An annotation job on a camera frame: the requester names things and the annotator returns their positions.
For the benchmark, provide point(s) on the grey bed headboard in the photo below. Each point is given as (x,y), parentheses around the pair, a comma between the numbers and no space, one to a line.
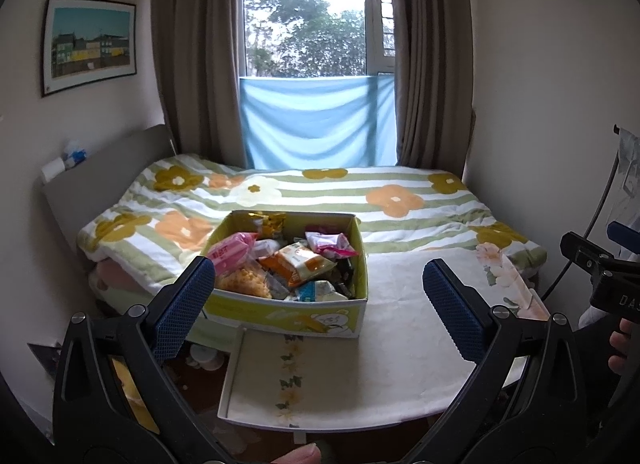
(100,169)

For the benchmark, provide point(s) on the pink bed sheet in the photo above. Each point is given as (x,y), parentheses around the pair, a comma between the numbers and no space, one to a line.
(125,284)

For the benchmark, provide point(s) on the blue white tissue pack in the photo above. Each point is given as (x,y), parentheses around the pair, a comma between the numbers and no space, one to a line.
(75,153)

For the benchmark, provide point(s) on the pink white candy packet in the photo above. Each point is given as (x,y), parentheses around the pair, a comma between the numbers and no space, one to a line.
(330,244)

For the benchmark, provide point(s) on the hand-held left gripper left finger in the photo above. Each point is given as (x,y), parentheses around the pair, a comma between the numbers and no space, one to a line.
(182,309)

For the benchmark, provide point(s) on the gold yellow snack packet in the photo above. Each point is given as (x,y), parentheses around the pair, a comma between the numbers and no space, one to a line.
(270,224)

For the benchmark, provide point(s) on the pink snack packet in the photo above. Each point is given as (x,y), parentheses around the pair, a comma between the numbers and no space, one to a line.
(230,254)

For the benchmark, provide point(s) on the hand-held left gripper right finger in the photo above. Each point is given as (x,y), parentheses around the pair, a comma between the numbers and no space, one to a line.
(450,309)

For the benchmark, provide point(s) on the clear bag of orange puffs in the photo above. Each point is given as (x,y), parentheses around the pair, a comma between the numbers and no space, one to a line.
(245,284)

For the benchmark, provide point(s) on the white table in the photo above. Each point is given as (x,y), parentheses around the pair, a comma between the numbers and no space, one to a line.
(235,414)

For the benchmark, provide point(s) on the person's right hand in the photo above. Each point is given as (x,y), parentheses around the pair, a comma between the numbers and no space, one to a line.
(627,346)

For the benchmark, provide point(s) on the framed picture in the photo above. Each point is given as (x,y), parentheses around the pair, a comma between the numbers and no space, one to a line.
(90,44)

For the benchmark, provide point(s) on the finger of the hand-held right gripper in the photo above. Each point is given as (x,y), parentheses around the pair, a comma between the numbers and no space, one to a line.
(625,235)
(587,254)

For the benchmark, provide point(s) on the person's left hand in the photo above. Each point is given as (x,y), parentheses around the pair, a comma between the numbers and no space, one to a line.
(300,456)

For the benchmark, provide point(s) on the cream floral table cloth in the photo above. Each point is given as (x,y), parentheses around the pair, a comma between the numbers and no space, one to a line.
(400,369)

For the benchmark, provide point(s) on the green cardboard box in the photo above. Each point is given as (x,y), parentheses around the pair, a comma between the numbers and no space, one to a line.
(280,316)

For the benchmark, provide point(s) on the window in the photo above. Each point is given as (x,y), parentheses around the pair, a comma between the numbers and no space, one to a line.
(300,19)

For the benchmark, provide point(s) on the orange white bread packet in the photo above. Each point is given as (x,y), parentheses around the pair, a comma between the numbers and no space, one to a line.
(295,264)

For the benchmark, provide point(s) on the grey green cloth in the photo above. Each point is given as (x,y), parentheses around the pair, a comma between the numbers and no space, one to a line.
(629,154)

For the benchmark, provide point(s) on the dark green snack packet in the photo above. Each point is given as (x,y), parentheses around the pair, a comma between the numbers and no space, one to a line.
(347,276)

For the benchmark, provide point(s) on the light blue shirt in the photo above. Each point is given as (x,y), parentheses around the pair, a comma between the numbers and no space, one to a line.
(627,204)

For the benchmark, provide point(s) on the white cup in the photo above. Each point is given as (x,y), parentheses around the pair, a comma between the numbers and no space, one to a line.
(205,356)

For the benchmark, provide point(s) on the floral striped blanket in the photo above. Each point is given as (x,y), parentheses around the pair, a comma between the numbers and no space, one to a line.
(350,194)

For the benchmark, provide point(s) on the clear white snack packet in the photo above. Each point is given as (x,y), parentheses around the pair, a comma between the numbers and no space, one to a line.
(267,246)

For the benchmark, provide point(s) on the metal clothes rack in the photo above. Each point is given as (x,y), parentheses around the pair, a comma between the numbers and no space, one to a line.
(606,189)

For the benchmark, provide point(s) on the small white box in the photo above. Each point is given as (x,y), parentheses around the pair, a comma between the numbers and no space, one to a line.
(52,170)

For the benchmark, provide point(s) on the brown curtain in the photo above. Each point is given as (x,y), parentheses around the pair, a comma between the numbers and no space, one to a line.
(200,54)
(430,69)

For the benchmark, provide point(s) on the blue snack packet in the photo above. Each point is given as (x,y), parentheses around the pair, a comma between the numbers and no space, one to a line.
(320,291)

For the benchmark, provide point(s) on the light blue cloth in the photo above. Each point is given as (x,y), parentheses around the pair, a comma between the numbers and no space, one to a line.
(315,124)

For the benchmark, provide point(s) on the dark book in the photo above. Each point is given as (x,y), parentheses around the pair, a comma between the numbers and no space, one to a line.
(47,359)

